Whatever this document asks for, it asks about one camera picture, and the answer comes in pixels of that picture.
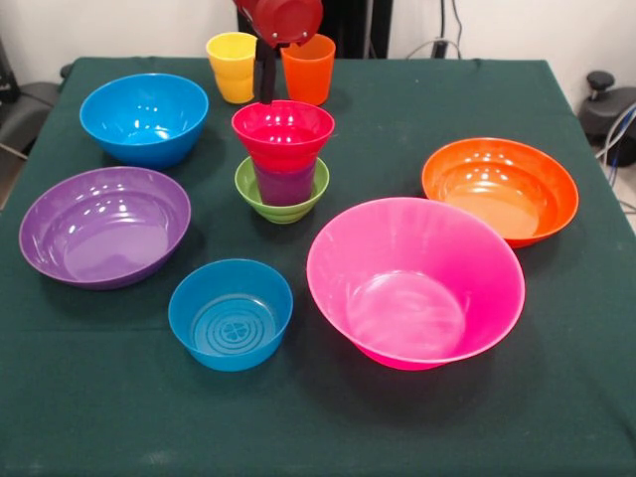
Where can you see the red plastic bowl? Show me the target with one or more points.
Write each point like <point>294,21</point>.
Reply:
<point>283,139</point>

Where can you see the orange plastic cup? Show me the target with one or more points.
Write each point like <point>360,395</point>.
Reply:
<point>310,74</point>

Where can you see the green plastic bowl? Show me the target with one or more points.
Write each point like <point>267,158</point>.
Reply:
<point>288,213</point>

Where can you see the black chair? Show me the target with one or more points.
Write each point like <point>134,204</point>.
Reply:
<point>25,109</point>

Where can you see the purple plastic cup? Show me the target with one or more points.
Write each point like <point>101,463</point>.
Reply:
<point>285,189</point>

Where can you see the purple plastic bowl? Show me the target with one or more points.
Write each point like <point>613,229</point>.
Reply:
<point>99,233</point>

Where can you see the large blue plastic bowl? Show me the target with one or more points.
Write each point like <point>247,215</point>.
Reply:
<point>144,129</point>

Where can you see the small blue plastic bowl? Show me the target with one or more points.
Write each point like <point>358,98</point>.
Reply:
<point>228,323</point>

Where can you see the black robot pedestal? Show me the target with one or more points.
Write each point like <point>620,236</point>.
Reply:
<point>358,25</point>

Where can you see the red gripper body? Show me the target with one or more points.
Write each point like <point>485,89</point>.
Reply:
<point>288,22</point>

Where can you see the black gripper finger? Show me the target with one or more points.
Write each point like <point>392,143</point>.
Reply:
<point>258,74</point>
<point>269,79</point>

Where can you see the dark green tablecloth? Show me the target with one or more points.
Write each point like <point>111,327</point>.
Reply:
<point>318,422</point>

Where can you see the pink plastic bowl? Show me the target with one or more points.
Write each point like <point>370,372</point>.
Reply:
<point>412,298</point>

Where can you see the yellow plastic cup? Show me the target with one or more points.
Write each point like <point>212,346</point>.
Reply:
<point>228,74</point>

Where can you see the orange plastic bowl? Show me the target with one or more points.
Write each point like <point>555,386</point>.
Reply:
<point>497,194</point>

